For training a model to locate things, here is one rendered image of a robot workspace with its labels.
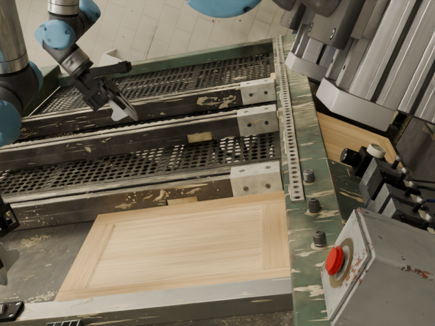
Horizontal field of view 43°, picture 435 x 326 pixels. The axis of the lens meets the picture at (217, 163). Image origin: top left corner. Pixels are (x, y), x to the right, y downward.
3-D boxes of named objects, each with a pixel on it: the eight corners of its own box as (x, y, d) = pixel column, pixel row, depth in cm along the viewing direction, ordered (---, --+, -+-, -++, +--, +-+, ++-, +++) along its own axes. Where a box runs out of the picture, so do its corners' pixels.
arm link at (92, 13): (95, 22, 144) (68, 50, 148) (106, 11, 154) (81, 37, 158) (72, -1, 142) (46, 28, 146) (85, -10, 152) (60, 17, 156)
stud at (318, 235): (327, 248, 107) (325, 235, 106) (314, 249, 108) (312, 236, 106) (325, 240, 109) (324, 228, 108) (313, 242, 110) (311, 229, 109)
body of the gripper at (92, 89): (101, 108, 164) (72, 78, 162) (122, 89, 163) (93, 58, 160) (96, 114, 157) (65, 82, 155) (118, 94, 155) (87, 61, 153)
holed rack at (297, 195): (305, 201, 125) (304, 199, 125) (291, 203, 125) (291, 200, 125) (281, 35, 273) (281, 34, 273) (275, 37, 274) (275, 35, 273)
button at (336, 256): (355, 261, 70) (339, 256, 70) (340, 285, 72) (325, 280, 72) (350, 244, 74) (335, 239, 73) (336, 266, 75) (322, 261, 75)
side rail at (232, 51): (275, 63, 271) (272, 41, 267) (63, 97, 287) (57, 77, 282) (275, 59, 278) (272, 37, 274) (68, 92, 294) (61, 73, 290)
